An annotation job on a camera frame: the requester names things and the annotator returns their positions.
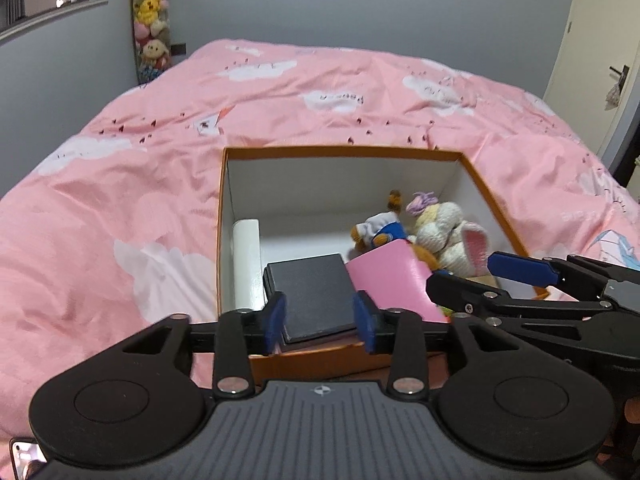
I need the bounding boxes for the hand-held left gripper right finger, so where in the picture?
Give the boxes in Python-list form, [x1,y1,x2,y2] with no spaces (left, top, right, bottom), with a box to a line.
[351,290,523,397]

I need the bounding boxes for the hanging plush toys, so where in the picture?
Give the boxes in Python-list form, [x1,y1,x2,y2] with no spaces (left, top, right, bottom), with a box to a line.
[130,0,174,84]

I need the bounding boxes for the black door handle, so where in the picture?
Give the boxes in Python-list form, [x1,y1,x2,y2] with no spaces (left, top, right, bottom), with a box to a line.
[608,63,631,92]

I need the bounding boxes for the bear plush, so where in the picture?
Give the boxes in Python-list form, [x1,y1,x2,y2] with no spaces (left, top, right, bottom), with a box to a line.
[349,189,417,254]

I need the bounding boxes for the pink box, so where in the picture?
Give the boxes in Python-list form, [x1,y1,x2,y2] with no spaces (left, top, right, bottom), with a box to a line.
[346,238,449,324]

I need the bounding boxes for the small black box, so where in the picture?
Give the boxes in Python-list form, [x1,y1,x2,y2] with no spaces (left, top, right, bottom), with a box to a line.
[262,253,359,346]

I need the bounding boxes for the smartphone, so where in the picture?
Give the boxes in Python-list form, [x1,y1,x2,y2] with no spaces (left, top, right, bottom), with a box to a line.
[9,437,49,480]

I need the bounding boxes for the orange cardboard box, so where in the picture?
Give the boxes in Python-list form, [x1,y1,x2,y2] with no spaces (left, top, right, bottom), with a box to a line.
[216,145,551,387]

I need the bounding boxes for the white yellow crochet bunny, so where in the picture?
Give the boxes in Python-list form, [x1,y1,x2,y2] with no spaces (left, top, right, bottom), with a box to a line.
[405,191,491,279]

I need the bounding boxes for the cream door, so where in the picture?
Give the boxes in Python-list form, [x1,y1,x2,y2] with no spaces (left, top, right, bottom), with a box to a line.
[542,0,640,162]

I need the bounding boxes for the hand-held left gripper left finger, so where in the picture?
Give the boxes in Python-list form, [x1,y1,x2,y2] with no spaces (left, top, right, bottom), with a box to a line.
[119,291,289,397]

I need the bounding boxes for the white paper roll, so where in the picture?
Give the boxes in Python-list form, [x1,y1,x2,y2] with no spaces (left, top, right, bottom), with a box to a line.
[231,218,266,312]

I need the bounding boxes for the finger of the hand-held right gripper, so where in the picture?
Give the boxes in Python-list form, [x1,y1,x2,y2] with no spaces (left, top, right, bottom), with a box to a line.
[426,271,608,319]
[487,251,640,288]

